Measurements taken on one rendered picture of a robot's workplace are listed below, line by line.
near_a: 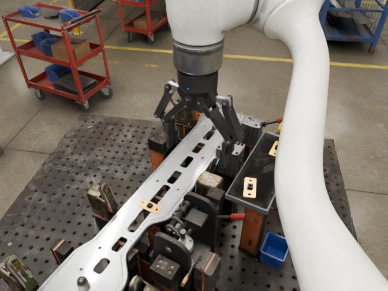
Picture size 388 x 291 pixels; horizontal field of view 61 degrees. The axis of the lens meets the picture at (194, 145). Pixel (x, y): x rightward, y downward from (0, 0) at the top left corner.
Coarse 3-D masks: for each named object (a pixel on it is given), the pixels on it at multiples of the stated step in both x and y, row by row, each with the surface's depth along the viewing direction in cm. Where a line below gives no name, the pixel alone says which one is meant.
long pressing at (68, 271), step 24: (240, 120) 159; (192, 144) 146; (216, 144) 146; (168, 168) 135; (192, 168) 135; (144, 192) 125; (168, 192) 125; (120, 216) 116; (168, 216) 116; (96, 240) 109; (72, 264) 102; (96, 264) 102; (120, 264) 102; (48, 288) 96; (72, 288) 96; (96, 288) 96; (120, 288) 96
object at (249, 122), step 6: (246, 120) 150; (252, 120) 150; (258, 120) 150; (246, 126) 148; (252, 126) 147; (258, 126) 146; (246, 132) 151; (252, 132) 149; (258, 132) 147; (246, 138) 152; (252, 138) 150; (258, 138) 150; (246, 144) 154; (252, 144) 153; (246, 150) 157; (246, 156) 160
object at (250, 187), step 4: (248, 180) 107; (252, 180) 107; (244, 184) 106; (248, 184) 105; (252, 184) 105; (244, 188) 104; (248, 188) 104; (252, 188) 104; (244, 192) 103; (248, 192) 103; (252, 192) 103; (244, 196) 102; (248, 196) 102; (252, 196) 102
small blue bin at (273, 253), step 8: (264, 240) 133; (272, 240) 138; (280, 240) 136; (264, 248) 137; (272, 248) 140; (280, 248) 138; (288, 248) 130; (264, 256) 130; (272, 256) 128; (280, 256) 137; (272, 264) 131; (280, 264) 129
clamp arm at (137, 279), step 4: (136, 276) 88; (132, 280) 87; (136, 280) 87; (140, 280) 88; (132, 284) 87; (136, 284) 86; (140, 284) 89; (132, 288) 87; (136, 288) 87; (140, 288) 92
